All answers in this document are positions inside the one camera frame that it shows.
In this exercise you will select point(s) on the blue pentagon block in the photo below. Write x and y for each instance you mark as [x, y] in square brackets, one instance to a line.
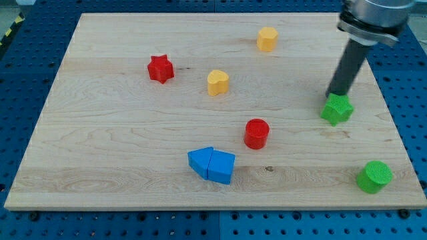
[221, 167]

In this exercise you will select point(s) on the yellow heart block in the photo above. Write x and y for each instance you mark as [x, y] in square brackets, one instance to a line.
[217, 82]

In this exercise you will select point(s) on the green star block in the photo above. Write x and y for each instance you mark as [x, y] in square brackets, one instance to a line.
[337, 109]

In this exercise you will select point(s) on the red cylinder block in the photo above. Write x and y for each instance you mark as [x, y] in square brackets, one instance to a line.
[256, 133]

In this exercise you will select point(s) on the yellow hexagon block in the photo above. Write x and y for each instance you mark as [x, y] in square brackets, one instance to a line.
[267, 39]

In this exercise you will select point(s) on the green cylinder block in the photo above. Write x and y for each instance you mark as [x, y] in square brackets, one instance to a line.
[374, 177]

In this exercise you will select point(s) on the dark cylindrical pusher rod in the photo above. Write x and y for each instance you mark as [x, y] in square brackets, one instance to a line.
[348, 67]

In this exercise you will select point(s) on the blue triangle block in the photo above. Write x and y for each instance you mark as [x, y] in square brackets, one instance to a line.
[199, 160]

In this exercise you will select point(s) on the red star block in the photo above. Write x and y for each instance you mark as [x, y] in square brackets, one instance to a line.
[160, 68]

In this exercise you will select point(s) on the light wooden board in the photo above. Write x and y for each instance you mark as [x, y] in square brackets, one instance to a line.
[111, 139]

